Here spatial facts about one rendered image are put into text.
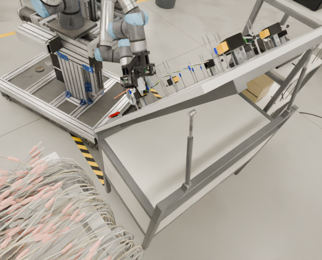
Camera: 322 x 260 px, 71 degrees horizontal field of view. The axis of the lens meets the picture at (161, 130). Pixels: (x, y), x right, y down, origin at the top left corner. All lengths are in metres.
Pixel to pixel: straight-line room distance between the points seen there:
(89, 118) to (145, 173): 1.15
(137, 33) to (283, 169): 2.18
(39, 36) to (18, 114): 1.24
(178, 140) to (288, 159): 1.68
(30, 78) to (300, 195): 3.04
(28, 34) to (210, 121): 1.34
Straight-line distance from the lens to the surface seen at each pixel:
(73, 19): 1.61
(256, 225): 2.33
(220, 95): 0.62
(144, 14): 1.24
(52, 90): 2.64
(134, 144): 1.40
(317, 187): 2.89
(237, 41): 0.77
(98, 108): 2.38
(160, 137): 1.44
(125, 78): 1.27
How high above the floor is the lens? 1.97
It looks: 52 degrees down
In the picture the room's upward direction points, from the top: 13 degrees clockwise
